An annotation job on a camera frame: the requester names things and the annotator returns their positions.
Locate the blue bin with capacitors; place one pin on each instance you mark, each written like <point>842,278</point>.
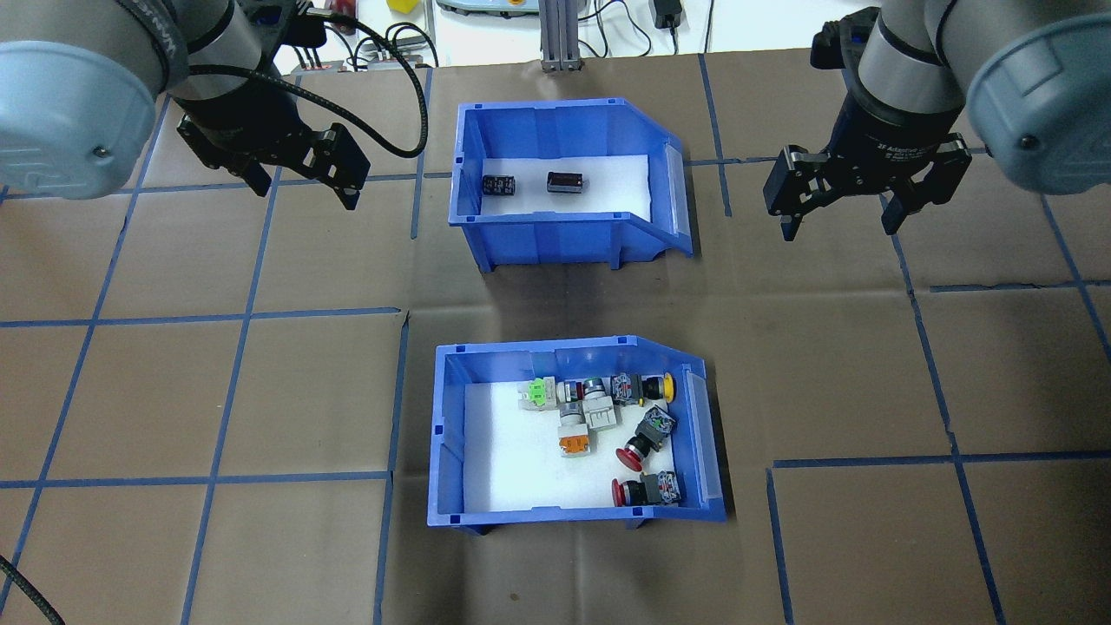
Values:
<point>555,241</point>

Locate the blue bin with button switches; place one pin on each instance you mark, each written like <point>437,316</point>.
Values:
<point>555,356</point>

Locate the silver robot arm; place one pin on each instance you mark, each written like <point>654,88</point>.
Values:
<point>69,104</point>
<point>1041,104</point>

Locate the small dark hub box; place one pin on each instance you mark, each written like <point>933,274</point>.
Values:
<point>319,66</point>
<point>397,59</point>

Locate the red mushroom push button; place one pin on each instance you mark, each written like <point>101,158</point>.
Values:
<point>647,434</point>
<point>647,489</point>

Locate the dark red round object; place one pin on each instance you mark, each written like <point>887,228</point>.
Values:
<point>344,13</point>

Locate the dark brown cylindrical capacitor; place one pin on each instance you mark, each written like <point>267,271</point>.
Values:
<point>500,185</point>
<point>566,181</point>

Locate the grey teach pendant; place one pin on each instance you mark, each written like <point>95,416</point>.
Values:
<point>486,5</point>

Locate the black power adapter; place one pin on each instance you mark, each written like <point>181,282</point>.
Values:
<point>668,12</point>

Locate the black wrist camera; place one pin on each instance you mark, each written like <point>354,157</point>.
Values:
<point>840,43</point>
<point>286,22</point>

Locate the aluminium profile post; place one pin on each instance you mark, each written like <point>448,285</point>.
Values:
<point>560,35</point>

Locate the yellow push button switch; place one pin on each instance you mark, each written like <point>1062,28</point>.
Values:
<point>638,389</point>

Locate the grey switch with red mark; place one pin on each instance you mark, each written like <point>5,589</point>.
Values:
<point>580,391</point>

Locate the white contact block switch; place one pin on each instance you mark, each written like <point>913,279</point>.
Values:
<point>601,414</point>

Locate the green contact block switch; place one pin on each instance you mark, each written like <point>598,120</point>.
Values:
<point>538,394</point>

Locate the orange contact block switch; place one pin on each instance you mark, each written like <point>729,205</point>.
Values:
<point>575,446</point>

